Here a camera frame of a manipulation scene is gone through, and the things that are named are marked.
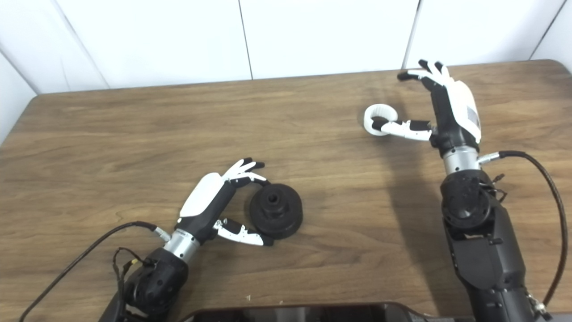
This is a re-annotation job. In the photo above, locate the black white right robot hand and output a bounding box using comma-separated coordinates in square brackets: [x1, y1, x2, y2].
[397, 59, 482, 157]

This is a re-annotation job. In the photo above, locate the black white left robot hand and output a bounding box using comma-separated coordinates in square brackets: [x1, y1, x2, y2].
[177, 157, 274, 247]

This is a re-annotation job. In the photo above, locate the round black stepped part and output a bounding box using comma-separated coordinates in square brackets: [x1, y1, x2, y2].
[249, 183, 303, 240]

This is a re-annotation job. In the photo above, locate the white plastic ring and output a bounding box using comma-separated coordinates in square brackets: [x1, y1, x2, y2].
[363, 104, 398, 136]

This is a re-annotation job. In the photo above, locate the dark robot torso edge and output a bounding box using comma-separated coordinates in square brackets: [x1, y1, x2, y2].
[179, 302, 447, 322]

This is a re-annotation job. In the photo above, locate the thin right arm wire bundle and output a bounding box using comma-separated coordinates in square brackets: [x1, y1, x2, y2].
[489, 174, 509, 203]

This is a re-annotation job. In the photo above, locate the thin arm wire bundle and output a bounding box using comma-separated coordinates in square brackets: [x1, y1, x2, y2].
[112, 247, 155, 287]
[489, 174, 509, 203]

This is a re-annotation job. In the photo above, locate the thin left arm wire bundle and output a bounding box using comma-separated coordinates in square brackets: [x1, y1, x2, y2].
[112, 247, 155, 287]

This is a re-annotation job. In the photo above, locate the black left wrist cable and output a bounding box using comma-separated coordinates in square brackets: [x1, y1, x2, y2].
[18, 221, 172, 322]

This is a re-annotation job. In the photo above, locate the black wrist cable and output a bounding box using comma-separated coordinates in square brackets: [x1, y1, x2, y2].
[477, 151, 569, 314]
[18, 221, 172, 322]

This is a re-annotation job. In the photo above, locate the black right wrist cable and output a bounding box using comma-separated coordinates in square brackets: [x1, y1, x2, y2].
[477, 151, 569, 314]

